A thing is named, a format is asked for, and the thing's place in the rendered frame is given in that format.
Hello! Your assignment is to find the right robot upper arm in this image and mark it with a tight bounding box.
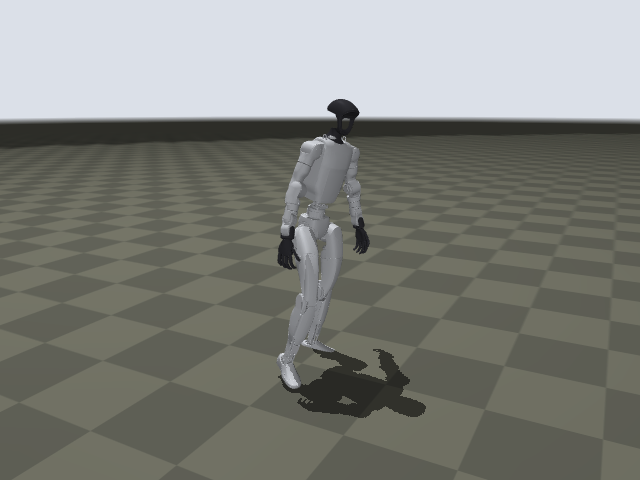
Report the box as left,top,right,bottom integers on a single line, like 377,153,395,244
288,141,324,198

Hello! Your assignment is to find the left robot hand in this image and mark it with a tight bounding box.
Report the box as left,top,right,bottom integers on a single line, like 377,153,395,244
353,217,370,254

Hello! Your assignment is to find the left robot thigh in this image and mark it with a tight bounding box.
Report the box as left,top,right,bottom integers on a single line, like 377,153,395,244
318,222,343,300

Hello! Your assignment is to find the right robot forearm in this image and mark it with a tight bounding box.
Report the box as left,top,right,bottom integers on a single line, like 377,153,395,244
281,181,301,236

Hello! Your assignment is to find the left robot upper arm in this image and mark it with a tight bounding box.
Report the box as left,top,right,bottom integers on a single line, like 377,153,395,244
343,145,361,195

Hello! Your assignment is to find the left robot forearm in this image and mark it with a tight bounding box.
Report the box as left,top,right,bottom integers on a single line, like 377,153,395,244
347,183,364,226

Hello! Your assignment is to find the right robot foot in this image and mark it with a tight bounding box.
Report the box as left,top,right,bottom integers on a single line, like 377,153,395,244
277,353,301,389

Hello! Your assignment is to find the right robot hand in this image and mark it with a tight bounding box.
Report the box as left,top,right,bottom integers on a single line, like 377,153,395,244
277,226,300,269

